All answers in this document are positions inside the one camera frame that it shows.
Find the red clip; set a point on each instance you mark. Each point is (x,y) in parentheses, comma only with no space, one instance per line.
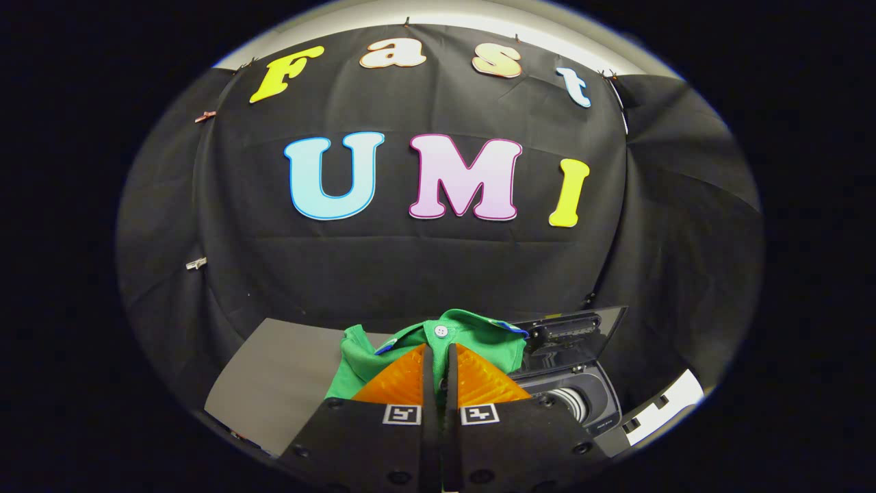
(205,116)

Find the grey table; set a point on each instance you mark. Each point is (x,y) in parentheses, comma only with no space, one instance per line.
(280,383)

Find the dark glass washing machine lid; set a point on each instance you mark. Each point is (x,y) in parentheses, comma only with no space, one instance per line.
(582,349)

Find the grey washing machine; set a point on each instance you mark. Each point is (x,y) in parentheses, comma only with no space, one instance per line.
(595,407)

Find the green polo shirt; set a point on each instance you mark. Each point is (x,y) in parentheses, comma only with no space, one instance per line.
(493,346)

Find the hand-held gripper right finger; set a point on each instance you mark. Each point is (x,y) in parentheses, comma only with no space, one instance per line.
(452,390)

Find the white board with black marks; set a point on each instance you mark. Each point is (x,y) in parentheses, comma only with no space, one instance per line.
(667,411)

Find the white clip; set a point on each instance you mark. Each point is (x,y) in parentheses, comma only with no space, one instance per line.
(196,263)

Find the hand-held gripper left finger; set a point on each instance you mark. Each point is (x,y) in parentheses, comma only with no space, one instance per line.
(428,390)

